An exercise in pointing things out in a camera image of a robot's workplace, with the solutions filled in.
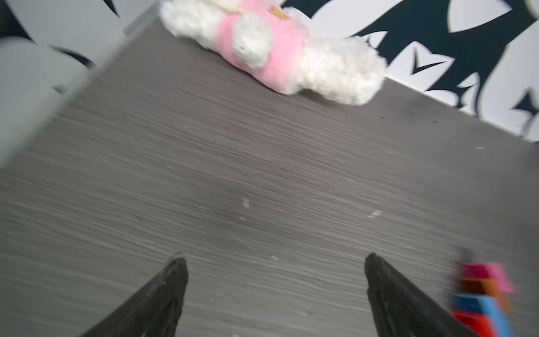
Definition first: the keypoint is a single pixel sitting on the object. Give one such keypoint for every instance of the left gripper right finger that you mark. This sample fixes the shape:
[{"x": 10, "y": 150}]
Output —
[{"x": 400, "y": 308}]

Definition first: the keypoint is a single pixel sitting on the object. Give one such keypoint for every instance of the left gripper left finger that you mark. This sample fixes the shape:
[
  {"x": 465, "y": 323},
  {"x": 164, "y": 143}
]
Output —
[{"x": 154, "y": 310}]

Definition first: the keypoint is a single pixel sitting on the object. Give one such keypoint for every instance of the blue lego brick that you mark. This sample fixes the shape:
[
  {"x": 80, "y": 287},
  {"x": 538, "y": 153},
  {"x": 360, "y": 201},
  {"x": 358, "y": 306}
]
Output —
[{"x": 485, "y": 305}]

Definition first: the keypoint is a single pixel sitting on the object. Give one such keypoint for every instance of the orange lego brick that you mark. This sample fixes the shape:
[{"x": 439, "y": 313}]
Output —
[{"x": 486, "y": 287}]

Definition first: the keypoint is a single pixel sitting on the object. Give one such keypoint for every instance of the red lego brick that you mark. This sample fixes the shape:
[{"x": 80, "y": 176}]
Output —
[{"x": 479, "y": 323}]

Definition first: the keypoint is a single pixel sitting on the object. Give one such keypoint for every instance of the pink lego brick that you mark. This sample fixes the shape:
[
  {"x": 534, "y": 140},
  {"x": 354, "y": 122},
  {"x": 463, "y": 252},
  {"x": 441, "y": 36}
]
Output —
[{"x": 493, "y": 271}]

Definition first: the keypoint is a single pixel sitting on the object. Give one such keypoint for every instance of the white teddy bear pink shirt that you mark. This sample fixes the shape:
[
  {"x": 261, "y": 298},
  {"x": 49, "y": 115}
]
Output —
[{"x": 271, "y": 44}]

